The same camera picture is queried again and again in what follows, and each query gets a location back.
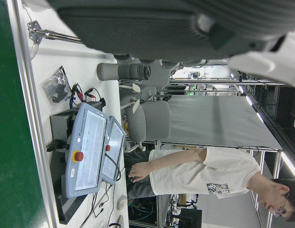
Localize black ribbed controller box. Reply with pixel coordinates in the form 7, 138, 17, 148
49, 101, 108, 225

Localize grey office chair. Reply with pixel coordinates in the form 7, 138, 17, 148
125, 101, 172, 152
118, 64, 177, 107

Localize small grey teach pendant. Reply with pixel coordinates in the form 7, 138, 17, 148
99, 115, 126, 185

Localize grey tumbler bottle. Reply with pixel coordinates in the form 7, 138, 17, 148
97, 62, 152, 81

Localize large grey teach pendant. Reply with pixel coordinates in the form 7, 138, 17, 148
66, 102, 110, 199

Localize grey fabric screen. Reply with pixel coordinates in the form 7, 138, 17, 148
159, 95, 283, 152

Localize red black clip leads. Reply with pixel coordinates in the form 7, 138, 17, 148
69, 82, 107, 107

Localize person in white t-shirt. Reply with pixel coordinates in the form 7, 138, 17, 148
125, 146, 295, 223

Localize white computer mouse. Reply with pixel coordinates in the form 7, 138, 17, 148
117, 194, 128, 211

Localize clear plastic parts bag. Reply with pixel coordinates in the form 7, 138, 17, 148
39, 66, 72, 110

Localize metal rod with flange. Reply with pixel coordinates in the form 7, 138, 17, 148
27, 20, 83, 45

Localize thick black pendant cable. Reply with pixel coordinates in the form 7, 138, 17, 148
103, 152, 122, 182

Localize green conveyor belt aluminium frame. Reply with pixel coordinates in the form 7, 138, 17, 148
0, 0, 59, 228

